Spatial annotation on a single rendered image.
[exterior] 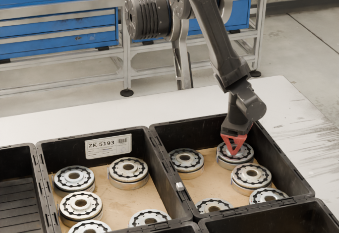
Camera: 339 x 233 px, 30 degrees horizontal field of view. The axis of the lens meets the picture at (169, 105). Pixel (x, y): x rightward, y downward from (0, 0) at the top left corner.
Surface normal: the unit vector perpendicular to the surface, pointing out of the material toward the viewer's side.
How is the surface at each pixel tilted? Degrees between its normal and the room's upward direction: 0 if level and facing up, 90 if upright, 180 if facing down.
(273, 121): 0
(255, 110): 90
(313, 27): 0
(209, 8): 106
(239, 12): 90
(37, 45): 90
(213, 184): 0
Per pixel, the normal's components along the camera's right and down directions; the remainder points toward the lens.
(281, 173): -0.95, 0.14
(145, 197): 0.02, -0.86
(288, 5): 0.32, 0.49
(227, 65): 0.43, 0.69
